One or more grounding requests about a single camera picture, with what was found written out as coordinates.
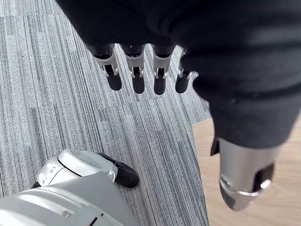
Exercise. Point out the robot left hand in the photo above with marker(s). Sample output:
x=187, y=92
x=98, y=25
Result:
x=211, y=47

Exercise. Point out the dark robot left foot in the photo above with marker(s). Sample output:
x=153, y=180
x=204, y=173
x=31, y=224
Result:
x=124, y=174

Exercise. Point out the robot left leg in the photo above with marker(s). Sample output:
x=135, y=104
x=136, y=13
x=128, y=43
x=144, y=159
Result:
x=70, y=200

